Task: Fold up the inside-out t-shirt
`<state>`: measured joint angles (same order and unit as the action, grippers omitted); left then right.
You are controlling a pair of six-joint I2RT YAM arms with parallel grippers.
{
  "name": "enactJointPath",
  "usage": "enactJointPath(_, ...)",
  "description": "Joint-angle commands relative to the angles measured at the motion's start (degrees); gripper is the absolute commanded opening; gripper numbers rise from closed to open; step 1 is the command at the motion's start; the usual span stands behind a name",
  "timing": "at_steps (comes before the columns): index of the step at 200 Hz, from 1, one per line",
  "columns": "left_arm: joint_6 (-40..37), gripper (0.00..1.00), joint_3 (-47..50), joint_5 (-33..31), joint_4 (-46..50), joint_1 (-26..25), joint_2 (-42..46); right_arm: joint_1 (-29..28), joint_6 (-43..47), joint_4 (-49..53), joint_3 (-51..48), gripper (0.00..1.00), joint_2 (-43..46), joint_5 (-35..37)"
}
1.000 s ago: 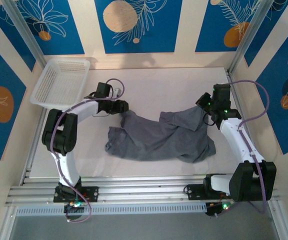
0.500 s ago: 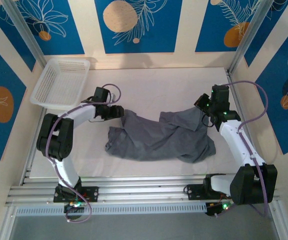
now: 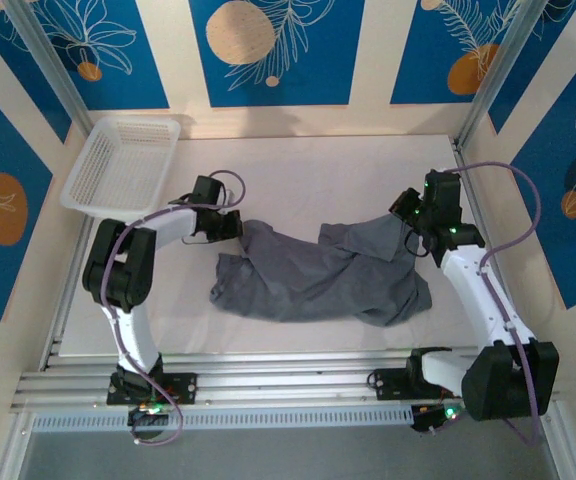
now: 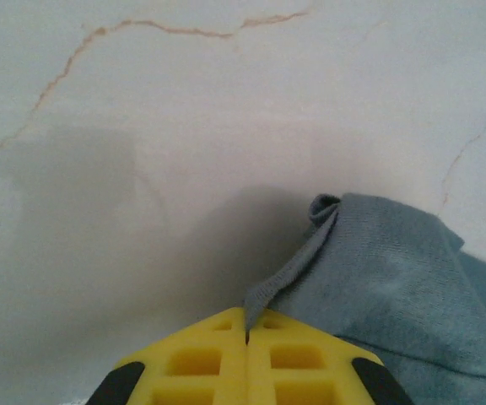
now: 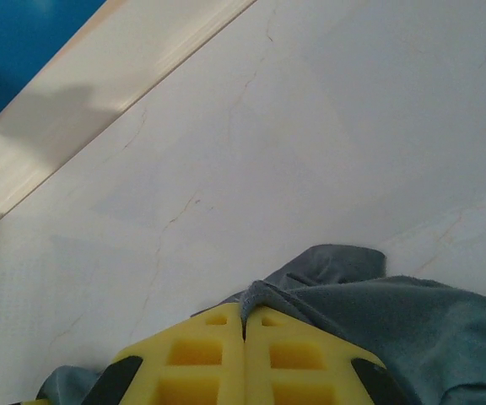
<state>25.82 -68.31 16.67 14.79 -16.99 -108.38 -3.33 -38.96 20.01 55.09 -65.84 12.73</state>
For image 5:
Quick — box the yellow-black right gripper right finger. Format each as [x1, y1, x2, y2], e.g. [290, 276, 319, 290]
[243, 305, 408, 405]

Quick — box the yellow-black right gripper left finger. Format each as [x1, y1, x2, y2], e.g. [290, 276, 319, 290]
[25, 301, 245, 405]

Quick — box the grey t-shirt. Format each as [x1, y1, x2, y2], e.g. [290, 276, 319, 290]
[35, 243, 486, 405]

